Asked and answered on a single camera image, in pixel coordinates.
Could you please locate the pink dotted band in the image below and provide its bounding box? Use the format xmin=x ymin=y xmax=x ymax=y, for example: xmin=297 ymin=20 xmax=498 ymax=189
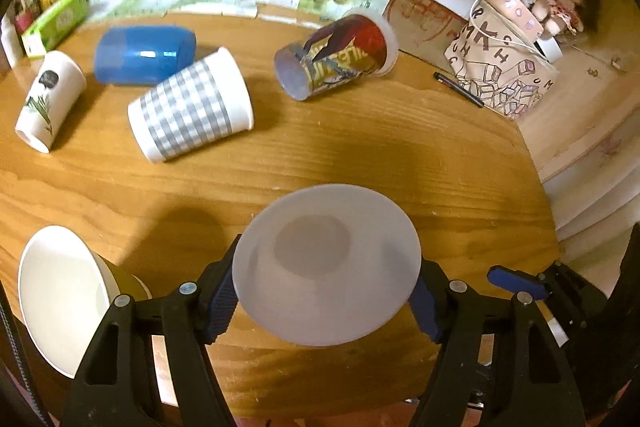
xmin=489 ymin=0 xmax=545 ymax=38

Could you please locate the comic print cup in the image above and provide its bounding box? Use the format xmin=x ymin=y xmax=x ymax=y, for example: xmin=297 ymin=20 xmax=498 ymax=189
xmin=274 ymin=8 xmax=400 ymax=102

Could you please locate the blue plastic cup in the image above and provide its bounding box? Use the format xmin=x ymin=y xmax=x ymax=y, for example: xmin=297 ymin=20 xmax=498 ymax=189
xmin=94 ymin=25 xmax=197 ymax=86

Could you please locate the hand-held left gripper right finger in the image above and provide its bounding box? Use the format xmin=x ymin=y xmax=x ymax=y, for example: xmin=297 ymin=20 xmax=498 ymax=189
xmin=407 ymin=257 xmax=588 ymax=427

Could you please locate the printed tote bag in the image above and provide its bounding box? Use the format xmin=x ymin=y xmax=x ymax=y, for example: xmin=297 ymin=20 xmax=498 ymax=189
xmin=444 ymin=0 xmax=561 ymax=121

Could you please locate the black cable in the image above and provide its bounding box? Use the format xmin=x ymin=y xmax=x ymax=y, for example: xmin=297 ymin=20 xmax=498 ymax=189
xmin=0 ymin=284 xmax=51 ymax=427

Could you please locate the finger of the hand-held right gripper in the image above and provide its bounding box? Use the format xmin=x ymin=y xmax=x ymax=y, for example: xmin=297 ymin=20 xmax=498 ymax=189
xmin=487 ymin=264 xmax=548 ymax=303

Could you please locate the grey checked white cup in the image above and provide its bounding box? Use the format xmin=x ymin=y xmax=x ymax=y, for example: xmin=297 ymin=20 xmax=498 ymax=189
xmin=127 ymin=47 xmax=255 ymax=164

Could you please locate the white cup plant print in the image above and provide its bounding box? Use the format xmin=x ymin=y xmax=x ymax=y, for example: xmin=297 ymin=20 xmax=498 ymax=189
xmin=14 ymin=51 xmax=88 ymax=154

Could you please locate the white tape roll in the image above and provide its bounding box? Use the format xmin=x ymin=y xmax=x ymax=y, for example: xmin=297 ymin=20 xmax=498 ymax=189
xmin=536 ymin=36 xmax=563 ymax=64

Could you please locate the white bottle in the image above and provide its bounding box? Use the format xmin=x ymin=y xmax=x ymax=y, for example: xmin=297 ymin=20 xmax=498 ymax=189
xmin=0 ymin=18 xmax=26 ymax=68

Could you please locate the translucent white cup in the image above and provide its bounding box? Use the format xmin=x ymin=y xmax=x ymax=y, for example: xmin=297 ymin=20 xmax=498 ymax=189
xmin=232 ymin=183 xmax=421 ymax=348

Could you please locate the brown poster red drawing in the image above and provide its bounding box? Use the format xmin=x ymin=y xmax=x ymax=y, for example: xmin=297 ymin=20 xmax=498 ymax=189
xmin=384 ymin=0 xmax=468 ymax=56

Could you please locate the black pen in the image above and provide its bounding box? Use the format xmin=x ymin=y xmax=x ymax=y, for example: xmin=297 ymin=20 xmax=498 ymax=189
xmin=434 ymin=72 xmax=486 ymax=108

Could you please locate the green cardboard box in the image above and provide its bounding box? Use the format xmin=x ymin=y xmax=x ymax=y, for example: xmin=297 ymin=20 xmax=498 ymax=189
xmin=21 ymin=0 xmax=90 ymax=58

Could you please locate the yellow cup white inside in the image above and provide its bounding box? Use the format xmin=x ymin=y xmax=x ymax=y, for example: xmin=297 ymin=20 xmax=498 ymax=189
xmin=18 ymin=225 xmax=152 ymax=379

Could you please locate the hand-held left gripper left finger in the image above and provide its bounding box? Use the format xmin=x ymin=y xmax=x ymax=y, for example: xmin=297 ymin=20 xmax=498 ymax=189
xmin=60 ymin=234 xmax=242 ymax=427

